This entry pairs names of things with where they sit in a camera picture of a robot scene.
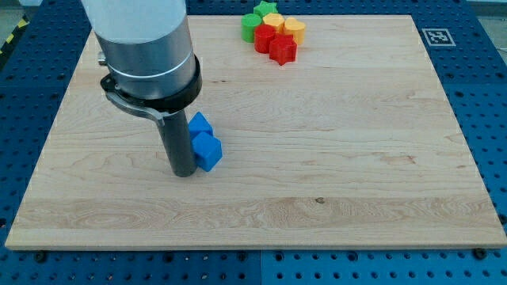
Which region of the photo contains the blue cube front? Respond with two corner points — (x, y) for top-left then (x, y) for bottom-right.
(192, 132), (223, 172)

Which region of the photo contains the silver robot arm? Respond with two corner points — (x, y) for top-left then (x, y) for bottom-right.
(82, 0), (196, 100)

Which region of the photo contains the blue block rear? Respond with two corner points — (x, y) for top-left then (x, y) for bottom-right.
(188, 112), (214, 139)

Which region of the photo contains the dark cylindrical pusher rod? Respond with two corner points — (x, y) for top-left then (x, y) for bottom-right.
(158, 110), (197, 177)

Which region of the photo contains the wooden board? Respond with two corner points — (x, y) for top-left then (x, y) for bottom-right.
(6, 15), (506, 251)

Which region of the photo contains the red star block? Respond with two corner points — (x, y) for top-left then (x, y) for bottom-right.
(269, 34), (298, 66)

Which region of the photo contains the red cylinder block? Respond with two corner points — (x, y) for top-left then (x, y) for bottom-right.
(254, 24), (276, 54)

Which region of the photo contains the green cylinder block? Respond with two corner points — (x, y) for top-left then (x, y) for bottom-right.
(241, 13), (262, 43)

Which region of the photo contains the yellow heart block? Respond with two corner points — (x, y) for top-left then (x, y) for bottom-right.
(283, 17), (307, 45)

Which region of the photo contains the yellow hexagon block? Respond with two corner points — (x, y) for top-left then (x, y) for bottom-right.
(262, 13), (285, 33)

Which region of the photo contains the green star block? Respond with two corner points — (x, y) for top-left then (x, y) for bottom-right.
(253, 1), (278, 17)

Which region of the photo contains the white fiducial marker tag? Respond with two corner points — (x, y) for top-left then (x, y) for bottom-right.
(422, 28), (456, 47)

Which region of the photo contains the black mounting flange bracket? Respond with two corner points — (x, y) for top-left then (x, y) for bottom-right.
(100, 55), (202, 126)

